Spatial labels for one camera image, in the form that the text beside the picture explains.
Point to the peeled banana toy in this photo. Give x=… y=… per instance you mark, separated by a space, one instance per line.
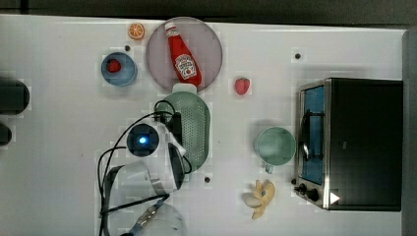
x=260 y=198

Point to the red strawberry toy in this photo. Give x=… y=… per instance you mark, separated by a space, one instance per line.
x=242 y=85

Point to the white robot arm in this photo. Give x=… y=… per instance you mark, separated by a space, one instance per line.
x=156 y=141

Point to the purple round plate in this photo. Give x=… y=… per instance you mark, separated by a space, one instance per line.
x=202 y=41

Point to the green plastic strainer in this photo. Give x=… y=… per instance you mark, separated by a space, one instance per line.
x=195 y=123

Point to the black small round object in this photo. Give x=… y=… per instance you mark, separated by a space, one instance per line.
x=5 y=135

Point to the blue bowl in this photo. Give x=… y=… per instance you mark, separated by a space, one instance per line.
x=125 y=76

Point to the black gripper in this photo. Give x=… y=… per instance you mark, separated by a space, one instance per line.
x=174 y=125

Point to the green cup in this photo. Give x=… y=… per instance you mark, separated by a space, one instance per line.
x=275 y=146

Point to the black toaster oven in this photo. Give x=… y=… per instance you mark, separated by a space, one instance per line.
x=349 y=144

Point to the red ketchup bottle toy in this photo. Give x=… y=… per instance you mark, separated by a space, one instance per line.
x=183 y=61

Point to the red raspberry toy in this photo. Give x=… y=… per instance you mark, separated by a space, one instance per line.
x=113 y=66

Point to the orange slice toy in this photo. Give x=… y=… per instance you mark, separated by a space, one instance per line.
x=136 y=31

